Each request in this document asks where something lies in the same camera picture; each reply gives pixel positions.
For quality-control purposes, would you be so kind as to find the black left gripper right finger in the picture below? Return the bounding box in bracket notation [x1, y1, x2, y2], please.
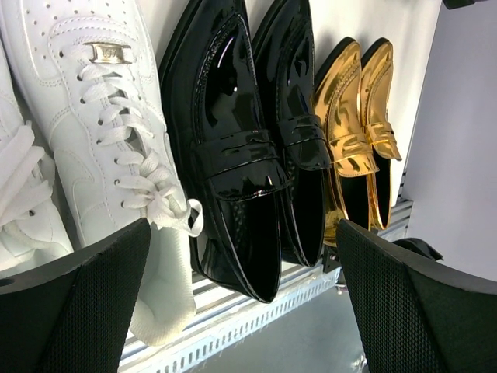
[336, 219, 496, 372]

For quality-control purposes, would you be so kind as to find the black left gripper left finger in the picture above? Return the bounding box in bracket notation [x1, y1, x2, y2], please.
[1, 218, 151, 372]

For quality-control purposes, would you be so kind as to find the gold loafer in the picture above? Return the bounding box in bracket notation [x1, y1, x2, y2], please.
[313, 37, 378, 246]
[360, 37, 401, 230]

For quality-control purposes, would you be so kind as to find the white left sneaker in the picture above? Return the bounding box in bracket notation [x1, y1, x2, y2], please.
[1, 51, 73, 278]

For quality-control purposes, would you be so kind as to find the white sneaker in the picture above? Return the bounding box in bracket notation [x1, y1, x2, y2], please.
[1, 51, 73, 278]
[1, 1, 203, 346]

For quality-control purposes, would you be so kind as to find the black patent left loafer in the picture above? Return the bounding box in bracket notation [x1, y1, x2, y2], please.
[158, 1, 289, 287]

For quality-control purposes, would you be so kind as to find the black patent loafer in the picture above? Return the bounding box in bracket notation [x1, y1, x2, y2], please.
[158, 1, 289, 287]
[252, 0, 331, 267]

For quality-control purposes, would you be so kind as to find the white right sneaker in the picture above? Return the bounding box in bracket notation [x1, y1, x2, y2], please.
[1, 1, 203, 346]

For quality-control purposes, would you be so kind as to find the black patent right loafer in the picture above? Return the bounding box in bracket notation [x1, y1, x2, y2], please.
[252, 0, 331, 267]

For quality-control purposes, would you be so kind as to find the grey slotted cable duct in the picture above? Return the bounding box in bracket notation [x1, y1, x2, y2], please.
[118, 269, 339, 372]

